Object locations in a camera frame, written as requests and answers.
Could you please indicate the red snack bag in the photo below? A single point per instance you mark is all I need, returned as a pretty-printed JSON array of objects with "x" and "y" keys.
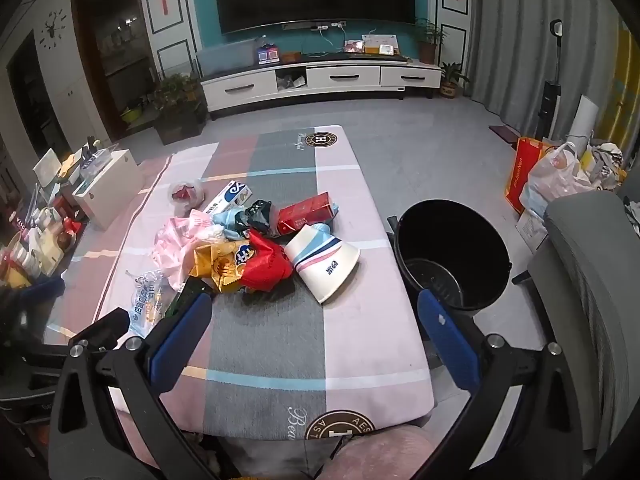
[{"x": 265, "y": 265}]

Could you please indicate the white storage box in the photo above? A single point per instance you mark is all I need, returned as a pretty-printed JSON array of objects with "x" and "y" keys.
[{"x": 105, "y": 195}]

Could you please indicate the black wrapper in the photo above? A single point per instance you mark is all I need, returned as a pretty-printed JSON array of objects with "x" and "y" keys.
[{"x": 257, "y": 215}]

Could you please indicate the black trash bin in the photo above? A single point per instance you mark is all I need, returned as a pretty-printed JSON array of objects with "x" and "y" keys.
[{"x": 450, "y": 240}]

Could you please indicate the dark green wrapper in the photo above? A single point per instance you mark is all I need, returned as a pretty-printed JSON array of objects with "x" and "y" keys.
[{"x": 185, "y": 292}]

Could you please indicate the green plastic basin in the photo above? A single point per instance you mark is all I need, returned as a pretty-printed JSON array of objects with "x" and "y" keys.
[{"x": 132, "y": 115}]

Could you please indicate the tall potted plant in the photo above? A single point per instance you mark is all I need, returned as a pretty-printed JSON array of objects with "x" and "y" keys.
[{"x": 428, "y": 42}]

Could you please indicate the clear plastic container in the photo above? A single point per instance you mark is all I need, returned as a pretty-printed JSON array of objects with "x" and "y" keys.
[{"x": 97, "y": 162}]

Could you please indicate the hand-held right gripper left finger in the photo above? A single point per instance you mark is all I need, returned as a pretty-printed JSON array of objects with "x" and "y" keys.
[{"x": 179, "y": 342}]

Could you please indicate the gold snack bag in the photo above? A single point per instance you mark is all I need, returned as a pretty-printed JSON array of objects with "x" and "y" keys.
[{"x": 215, "y": 262}]

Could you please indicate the red shopping bag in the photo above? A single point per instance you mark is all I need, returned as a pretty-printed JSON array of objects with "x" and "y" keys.
[{"x": 522, "y": 175}]

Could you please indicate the pink plastic bag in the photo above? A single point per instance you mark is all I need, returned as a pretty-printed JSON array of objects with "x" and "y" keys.
[{"x": 175, "y": 240}]

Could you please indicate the glass fish tank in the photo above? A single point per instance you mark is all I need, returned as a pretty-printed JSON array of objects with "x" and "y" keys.
[{"x": 225, "y": 57}]

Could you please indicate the yellow patterned curtain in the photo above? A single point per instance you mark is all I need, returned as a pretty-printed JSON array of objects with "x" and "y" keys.
[{"x": 622, "y": 90}]

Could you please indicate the white cardboard box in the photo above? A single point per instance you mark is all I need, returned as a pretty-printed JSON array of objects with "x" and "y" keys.
[{"x": 531, "y": 232}]

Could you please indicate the black wall clock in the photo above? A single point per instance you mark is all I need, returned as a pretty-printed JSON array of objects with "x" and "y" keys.
[{"x": 52, "y": 30}]

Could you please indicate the clear blue printed plastic bag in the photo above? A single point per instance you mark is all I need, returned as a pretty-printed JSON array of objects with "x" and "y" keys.
[{"x": 145, "y": 300}]

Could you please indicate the small potted plant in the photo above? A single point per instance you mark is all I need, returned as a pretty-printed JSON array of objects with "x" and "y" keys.
[{"x": 451, "y": 82}]

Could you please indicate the pink photo frame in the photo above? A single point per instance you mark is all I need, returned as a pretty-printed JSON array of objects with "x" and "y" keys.
[{"x": 354, "y": 46}]

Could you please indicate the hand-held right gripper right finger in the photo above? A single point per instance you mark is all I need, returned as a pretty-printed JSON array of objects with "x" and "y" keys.
[{"x": 446, "y": 342}]

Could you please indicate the dark red floor mat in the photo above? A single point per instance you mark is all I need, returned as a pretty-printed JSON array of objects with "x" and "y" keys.
[{"x": 506, "y": 135}]

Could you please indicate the red cardboard box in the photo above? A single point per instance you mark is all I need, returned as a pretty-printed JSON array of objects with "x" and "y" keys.
[{"x": 302, "y": 212}]

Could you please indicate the upright vacuum cleaner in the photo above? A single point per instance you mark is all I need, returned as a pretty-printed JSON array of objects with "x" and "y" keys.
[{"x": 549, "y": 95}]

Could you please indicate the blue white medicine box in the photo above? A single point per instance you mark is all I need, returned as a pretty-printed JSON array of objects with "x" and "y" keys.
[{"x": 232, "y": 194}]

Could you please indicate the clear bag with red contents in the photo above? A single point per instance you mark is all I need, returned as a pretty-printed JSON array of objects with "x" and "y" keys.
[{"x": 184, "y": 195}]

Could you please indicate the large bushy potted plant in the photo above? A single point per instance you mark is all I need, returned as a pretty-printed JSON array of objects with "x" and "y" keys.
[{"x": 177, "y": 102}]

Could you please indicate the grey sofa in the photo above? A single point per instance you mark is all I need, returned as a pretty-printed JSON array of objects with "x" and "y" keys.
[{"x": 590, "y": 270}]

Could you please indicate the white TV cabinet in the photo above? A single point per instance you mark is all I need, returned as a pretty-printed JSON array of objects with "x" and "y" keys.
[{"x": 330, "y": 77}]

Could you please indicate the white desk calendar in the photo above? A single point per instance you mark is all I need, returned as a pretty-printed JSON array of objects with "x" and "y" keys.
[{"x": 379, "y": 42}]

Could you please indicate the white plastic shopping bag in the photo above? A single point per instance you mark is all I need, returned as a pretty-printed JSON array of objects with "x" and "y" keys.
[{"x": 555, "y": 175}]

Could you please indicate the pile of patterned clothes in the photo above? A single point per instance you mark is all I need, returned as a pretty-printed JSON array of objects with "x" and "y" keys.
[{"x": 607, "y": 160}]

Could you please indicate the white striped paper cup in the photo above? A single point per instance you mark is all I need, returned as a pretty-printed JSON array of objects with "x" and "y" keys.
[{"x": 322, "y": 267}]

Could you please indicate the person's pink clad legs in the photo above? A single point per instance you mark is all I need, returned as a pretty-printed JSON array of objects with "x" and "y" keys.
[{"x": 380, "y": 455}]

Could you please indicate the blue face mask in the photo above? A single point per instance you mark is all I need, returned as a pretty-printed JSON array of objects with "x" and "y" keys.
[{"x": 227, "y": 220}]

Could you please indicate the group of bottles and jars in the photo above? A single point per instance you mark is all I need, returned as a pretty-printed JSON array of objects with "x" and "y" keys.
[{"x": 35, "y": 245}]

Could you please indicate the pink grey printed table cover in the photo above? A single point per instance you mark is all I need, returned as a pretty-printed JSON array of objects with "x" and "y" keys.
[{"x": 280, "y": 340}]

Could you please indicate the grey curtain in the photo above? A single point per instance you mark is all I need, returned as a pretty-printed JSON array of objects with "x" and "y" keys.
[{"x": 520, "y": 35}]

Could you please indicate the blue red desk gadget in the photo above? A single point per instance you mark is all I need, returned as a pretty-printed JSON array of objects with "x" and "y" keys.
[{"x": 268, "y": 54}]

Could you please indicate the white cylindrical air purifier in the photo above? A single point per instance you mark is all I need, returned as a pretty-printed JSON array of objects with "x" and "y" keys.
[{"x": 584, "y": 120}]

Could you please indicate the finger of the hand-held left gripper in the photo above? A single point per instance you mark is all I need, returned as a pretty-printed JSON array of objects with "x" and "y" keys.
[{"x": 102, "y": 329}]

